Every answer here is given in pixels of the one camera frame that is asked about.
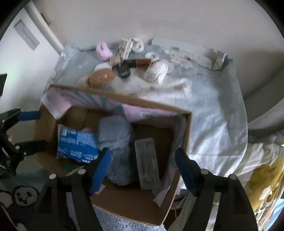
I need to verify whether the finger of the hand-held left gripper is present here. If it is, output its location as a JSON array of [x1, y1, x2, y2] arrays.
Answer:
[[0, 108, 42, 129], [9, 139, 48, 159]]

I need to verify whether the brown plush toy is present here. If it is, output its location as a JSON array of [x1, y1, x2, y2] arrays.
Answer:
[[88, 67, 116, 87]]

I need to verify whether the light blue floral cloth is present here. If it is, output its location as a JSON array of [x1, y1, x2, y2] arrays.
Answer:
[[41, 41, 248, 197]]

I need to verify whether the brown bottle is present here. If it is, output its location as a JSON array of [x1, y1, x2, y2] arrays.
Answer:
[[135, 58, 152, 67]]

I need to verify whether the black device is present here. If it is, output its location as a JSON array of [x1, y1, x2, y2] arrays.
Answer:
[[0, 73, 8, 99]]

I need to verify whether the white fluffy sock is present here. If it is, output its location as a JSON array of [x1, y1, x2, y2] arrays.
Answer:
[[95, 63, 113, 72]]

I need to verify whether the white sock bundle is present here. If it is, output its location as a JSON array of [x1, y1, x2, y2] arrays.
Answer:
[[143, 61, 169, 85]]

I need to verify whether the clear plastic blister pack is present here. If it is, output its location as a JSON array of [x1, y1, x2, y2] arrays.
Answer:
[[134, 137, 160, 190]]

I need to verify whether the small white bandage roll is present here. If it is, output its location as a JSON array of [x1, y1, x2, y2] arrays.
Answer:
[[145, 52, 159, 63]]

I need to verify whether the blue panda rug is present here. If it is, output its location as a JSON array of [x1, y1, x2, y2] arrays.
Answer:
[[0, 159, 169, 231]]

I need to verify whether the grey padded headboard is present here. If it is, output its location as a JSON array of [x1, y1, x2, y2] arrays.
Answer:
[[243, 88, 284, 138]]

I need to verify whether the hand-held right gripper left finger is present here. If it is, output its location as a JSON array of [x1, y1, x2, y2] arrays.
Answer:
[[29, 147, 112, 231]]

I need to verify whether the white printed bottle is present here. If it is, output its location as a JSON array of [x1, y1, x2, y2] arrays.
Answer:
[[118, 38, 133, 60]]

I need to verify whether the grey fluffy plush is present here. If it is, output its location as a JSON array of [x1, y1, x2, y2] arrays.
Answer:
[[97, 115, 140, 186]]

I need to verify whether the cardboard box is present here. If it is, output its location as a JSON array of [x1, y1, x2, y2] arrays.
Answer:
[[33, 84, 192, 227]]

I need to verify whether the black jar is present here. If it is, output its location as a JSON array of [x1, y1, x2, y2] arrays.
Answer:
[[116, 63, 131, 79]]

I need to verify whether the yellow floral blanket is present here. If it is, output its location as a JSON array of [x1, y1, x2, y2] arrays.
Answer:
[[238, 133, 284, 231]]

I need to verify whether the blue printed packet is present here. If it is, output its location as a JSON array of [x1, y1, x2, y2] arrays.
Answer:
[[56, 124, 101, 165]]

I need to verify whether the white door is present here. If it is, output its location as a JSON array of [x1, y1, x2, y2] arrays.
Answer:
[[0, 3, 65, 100]]

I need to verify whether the pink fluffy sock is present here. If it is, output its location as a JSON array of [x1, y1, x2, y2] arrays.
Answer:
[[96, 42, 114, 62]]

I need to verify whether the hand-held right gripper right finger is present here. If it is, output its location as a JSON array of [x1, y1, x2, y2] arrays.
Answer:
[[175, 148, 259, 231]]

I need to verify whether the grey door panel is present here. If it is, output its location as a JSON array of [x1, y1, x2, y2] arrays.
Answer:
[[14, 20, 40, 51]]

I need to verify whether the beige tape roll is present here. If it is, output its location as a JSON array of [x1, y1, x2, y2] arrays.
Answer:
[[110, 56, 124, 67]]

